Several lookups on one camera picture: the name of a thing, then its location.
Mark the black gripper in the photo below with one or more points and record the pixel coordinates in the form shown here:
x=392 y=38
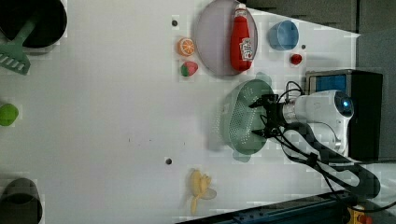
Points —
x=271 y=120

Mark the green oval strainer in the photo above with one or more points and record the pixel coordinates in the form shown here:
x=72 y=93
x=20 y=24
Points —
x=238 y=120

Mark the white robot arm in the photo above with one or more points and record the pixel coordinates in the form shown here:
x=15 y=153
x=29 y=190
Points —
x=313 y=128

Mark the small red toy fruit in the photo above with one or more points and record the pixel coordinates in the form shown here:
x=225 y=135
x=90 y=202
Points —
x=296 y=59

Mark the red ketchup bottle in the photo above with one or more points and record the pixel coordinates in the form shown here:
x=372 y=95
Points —
x=241 y=50

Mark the blue cup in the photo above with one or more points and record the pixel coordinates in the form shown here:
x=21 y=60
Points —
x=283 y=35

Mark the peeled banana toy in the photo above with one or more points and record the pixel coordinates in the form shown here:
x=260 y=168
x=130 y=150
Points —
x=200 y=189

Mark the black toaster oven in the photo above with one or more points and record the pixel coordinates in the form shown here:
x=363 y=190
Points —
x=365 y=90

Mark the strawberry toy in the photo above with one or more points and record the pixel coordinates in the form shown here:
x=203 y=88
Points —
x=188 y=68

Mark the grey round plate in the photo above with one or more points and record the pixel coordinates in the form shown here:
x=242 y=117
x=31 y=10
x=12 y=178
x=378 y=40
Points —
x=213 y=32

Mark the orange slice toy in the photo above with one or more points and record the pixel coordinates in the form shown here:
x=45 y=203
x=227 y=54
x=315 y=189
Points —
x=185 y=47

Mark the black utensil holder cup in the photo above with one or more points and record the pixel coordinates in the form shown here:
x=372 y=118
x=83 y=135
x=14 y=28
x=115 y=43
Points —
x=48 y=16

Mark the green round toy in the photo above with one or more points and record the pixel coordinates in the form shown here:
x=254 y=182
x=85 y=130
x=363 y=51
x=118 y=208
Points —
x=8 y=114

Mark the black cylinder cup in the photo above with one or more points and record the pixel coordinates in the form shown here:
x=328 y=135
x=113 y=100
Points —
x=20 y=203

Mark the green spatula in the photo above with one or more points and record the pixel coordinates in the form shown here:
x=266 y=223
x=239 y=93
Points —
x=12 y=56

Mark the blue black base rail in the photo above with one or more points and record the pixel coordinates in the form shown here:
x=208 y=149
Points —
x=317 y=209

